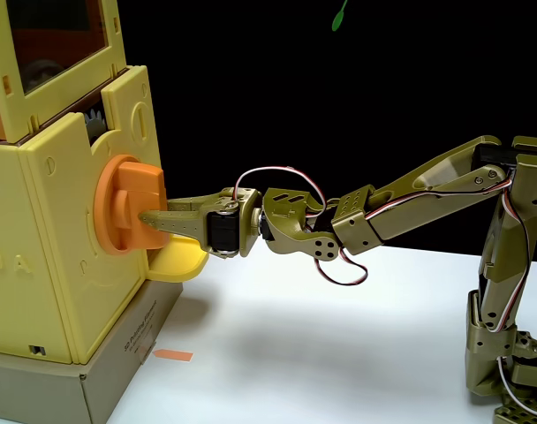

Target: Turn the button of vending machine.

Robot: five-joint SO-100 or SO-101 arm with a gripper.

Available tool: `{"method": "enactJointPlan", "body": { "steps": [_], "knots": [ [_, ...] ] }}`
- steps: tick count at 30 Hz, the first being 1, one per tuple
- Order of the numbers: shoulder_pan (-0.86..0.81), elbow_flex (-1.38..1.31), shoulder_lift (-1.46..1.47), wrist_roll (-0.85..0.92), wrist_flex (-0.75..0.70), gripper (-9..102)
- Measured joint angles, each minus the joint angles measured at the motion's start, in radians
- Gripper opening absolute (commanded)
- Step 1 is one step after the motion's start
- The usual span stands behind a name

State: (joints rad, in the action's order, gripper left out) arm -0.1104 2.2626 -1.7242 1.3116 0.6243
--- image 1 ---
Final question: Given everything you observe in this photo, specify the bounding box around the red white black servo cable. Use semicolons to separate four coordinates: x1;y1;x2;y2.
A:
235;165;369;286

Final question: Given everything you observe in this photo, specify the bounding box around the yellow toy vending machine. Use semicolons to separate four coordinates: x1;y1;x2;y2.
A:
0;0;175;366

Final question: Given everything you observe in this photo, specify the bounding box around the yellow dispensing tray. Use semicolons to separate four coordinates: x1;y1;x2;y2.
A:
147;233;210;282

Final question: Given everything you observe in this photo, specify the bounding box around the orange arrow tape marker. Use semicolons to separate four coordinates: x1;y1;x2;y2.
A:
152;348;193;362

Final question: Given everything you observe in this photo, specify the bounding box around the green leaf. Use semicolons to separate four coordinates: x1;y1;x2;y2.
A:
331;0;349;33

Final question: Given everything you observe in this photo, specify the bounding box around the brown cardboard box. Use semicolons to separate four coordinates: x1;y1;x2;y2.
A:
0;277;185;424

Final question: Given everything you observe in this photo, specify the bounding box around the orange round turning knob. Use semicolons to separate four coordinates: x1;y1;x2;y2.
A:
94;154;170;256

